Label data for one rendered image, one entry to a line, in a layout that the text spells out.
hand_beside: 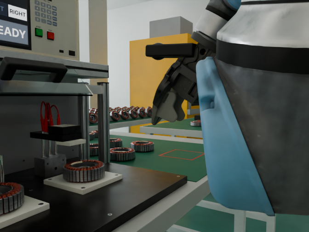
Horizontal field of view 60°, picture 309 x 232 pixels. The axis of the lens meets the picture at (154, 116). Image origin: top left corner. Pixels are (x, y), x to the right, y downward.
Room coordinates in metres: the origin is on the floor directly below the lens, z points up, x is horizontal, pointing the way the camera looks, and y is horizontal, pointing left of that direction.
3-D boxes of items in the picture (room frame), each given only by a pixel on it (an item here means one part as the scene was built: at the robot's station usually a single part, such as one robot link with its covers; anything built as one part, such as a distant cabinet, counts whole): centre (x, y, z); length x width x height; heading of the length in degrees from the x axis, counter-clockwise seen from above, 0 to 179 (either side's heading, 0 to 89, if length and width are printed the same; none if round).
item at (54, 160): (0.80, 0.32, 0.80); 0.07 x 0.05 x 0.06; 148
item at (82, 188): (0.73, 0.19, 0.78); 0.15 x 0.15 x 0.01; 58
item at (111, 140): (1.34, 0.22, 0.77); 0.11 x 0.11 x 0.04
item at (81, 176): (0.73, 0.19, 0.80); 0.11 x 0.11 x 0.04
